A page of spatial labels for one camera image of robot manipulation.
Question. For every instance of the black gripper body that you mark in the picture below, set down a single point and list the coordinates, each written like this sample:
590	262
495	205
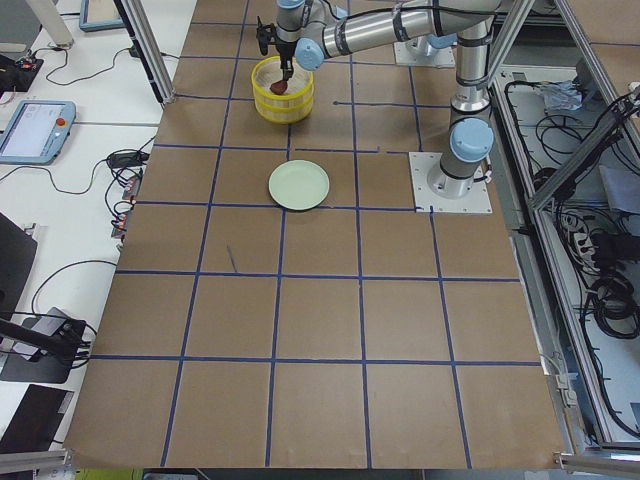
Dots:
286	51

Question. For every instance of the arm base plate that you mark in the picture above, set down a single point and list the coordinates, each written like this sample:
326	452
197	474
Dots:
434	192
426	51

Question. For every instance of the black camera tripod arm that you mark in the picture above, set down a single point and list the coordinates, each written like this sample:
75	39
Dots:
55	334

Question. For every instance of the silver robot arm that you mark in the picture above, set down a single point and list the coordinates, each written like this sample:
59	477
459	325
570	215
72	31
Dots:
306	33

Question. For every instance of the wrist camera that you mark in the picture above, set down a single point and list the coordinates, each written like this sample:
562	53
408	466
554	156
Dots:
266	36

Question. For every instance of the aluminium frame post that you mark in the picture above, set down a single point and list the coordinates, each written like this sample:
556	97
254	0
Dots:
143	40

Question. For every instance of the light green plate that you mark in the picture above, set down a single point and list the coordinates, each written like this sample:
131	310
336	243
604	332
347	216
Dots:
299	185

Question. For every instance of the brown bun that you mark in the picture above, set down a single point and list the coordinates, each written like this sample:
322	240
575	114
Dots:
279	88

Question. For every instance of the black power adapter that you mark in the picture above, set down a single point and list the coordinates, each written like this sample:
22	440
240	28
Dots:
127	159

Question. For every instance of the blue teach pendant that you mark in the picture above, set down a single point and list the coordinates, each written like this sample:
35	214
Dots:
99	15
37	132

